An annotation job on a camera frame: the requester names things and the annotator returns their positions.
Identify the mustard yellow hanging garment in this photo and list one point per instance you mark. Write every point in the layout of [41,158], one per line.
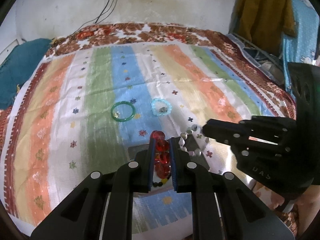
[263,22]

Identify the floral brown bed sheet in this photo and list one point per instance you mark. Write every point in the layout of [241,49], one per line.
[246,209]

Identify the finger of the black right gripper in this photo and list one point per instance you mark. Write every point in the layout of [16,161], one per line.
[214,127]
[220,135]

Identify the teal pillow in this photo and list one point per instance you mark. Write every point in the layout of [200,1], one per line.
[18,67]

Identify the light blue patterned cloth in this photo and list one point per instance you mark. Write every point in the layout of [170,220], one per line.
[302,48]

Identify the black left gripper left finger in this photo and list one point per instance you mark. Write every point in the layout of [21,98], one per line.
[127,181]

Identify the green jade bangle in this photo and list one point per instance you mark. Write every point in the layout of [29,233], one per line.
[123,111]

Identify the white jewelry tray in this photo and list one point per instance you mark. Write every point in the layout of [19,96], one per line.
[157,175]

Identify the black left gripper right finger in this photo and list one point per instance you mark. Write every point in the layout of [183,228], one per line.
[193,178]

